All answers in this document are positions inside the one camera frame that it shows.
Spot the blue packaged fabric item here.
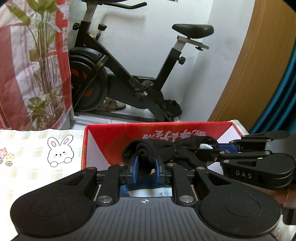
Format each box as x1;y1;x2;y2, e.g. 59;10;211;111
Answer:
119;173;172;198

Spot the black sock bundle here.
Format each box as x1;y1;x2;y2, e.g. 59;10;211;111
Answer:
121;136;218;177

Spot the red strawberry cardboard box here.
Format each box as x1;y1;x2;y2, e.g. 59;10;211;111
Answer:
81;120;248;170

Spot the teal curtain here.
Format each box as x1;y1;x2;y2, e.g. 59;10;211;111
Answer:
249;49;296;134

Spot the tan sandal on floor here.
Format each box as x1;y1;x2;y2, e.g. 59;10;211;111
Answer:
97;97;126;112

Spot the green checked bunny tablecloth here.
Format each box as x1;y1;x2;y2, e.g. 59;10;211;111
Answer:
1;129;84;240

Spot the black exercise bike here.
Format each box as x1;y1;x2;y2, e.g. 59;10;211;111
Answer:
68;0;215;123

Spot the wooden door panel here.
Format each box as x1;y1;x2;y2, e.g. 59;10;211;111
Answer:
208;1;295;131

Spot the printed red backdrop cloth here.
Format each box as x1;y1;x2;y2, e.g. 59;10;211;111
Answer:
1;1;72;131

